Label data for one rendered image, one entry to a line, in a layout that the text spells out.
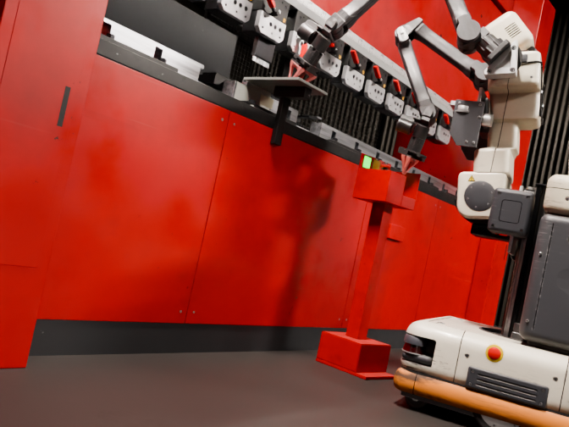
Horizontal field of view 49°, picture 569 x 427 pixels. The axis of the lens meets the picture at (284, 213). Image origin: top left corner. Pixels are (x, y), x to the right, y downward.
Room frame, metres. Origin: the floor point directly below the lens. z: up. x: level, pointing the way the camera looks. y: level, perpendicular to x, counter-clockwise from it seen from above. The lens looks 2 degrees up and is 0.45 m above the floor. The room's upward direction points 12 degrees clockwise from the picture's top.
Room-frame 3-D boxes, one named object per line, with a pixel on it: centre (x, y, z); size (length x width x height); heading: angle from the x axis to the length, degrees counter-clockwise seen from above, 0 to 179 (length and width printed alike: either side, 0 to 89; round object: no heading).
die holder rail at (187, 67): (1.96, 0.55, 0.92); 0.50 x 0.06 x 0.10; 141
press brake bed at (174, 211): (2.87, -0.23, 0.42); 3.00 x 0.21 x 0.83; 141
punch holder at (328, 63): (2.68, -0.03, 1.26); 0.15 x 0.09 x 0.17; 141
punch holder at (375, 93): (2.99, -0.28, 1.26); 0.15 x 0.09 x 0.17; 141
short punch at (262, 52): (2.39, 0.21, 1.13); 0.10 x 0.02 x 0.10; 141
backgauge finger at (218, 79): (2.49, 0.33, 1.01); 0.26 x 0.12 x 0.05; 51
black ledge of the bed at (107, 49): (2.87, -0.23, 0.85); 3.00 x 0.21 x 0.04; 141
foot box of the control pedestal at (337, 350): (2.47, -0.40, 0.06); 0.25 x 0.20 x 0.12; 45
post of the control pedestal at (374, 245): (2.49, -0.38, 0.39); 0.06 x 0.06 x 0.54; 45
